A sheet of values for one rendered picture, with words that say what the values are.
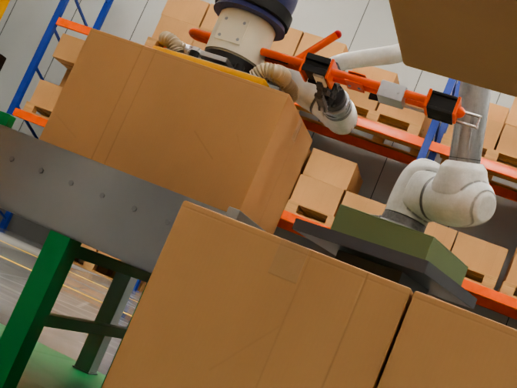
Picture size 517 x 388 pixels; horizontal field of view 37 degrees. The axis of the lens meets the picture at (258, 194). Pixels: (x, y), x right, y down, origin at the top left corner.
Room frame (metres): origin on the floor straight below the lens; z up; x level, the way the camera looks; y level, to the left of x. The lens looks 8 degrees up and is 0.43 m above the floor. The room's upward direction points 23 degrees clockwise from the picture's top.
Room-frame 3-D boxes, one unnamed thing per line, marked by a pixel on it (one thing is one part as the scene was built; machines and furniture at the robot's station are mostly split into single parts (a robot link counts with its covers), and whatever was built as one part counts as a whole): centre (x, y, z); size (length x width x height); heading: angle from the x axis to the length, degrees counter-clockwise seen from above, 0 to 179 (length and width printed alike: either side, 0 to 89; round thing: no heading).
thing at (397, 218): (2.64, -0.48, 0.87); 0.22 x 0.18 x 0.06; 56
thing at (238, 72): (2.04, 0.25, 0.98); 0.34 x 0.10 x 0.05; 71
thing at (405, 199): (2.62, -0.51, 1.01); 0.18 x 0.16 x 0.22; 32
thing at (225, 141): (2.17, 0.26, 0.75); 0.60 x 0.40 x 0.40; 73
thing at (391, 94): (1.98, -0.22, 1.08); 0.07 x 0.07 x 0.04; 71
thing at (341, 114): (2.27, -0.11, 1.08); 0.09 x 0.06 x 0.09; 71
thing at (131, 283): (2.71, 0.31, 0.50); 0.07 x 0.07 x 1.00; 71
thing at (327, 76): (2.05, -0.02, 1.08); 0.10 x 0.08 x 0.06; 161
